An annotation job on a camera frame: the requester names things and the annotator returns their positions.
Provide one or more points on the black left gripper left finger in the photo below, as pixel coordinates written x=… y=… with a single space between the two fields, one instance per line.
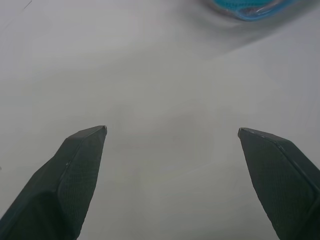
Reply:
x=62 y=190

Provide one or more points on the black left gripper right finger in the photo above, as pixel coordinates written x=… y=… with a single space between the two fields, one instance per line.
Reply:
x=280 y=185

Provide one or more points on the blue plastic container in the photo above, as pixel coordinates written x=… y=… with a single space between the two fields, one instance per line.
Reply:
x=246 y=8

